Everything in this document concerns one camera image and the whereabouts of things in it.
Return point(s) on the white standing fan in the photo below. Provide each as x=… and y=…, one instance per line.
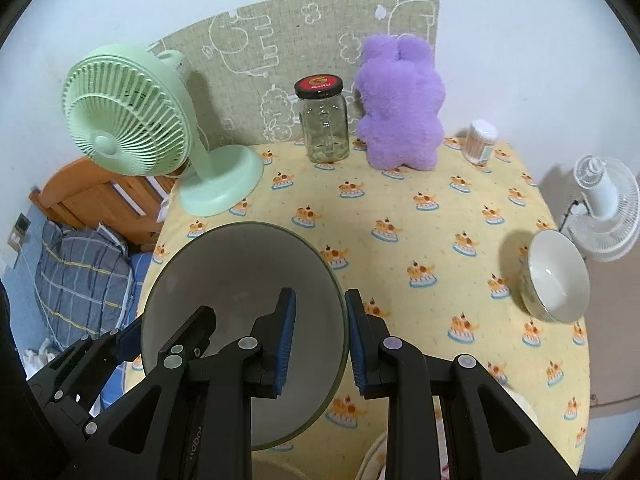
x=602, y=217

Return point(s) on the green elephant print mat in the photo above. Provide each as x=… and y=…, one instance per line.
x=245, y=61

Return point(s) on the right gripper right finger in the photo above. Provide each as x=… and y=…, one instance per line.
x=488, y=436

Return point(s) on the purple plush toy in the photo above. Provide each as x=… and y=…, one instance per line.
x=401, y=95

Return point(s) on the green desk fan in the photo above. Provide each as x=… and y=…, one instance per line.
x=129, y=111

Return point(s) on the green leaf bowl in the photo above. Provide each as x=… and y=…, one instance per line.
x=554, y=281

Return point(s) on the wall socket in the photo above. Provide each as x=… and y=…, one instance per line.
x=18, y=233

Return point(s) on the wooden bed headboard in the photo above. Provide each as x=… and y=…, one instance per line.
x=84, y=195

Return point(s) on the beige door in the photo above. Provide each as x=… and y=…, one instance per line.
x=612, y=322

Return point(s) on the red trimmed white plate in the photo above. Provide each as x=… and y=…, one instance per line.
x=373, y=465

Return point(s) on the pile of clothes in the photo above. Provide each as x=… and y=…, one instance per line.
x=34, y=360

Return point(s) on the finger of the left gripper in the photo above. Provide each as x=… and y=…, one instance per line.
x=128, y=342

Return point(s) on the cotton swab container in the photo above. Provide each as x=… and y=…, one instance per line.
x=480, y=140

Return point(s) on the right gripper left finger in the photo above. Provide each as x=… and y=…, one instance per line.
x=189, y=418

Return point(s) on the yellow cake print tablecloth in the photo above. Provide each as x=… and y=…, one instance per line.
x=436, y=254

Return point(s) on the glass jar black lid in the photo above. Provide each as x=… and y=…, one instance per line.
x=323, y=118

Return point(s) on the blue bed sheet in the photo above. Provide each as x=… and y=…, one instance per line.
x=115, y=386

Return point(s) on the grey plaid pillow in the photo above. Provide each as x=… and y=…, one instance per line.
x=82, y=280

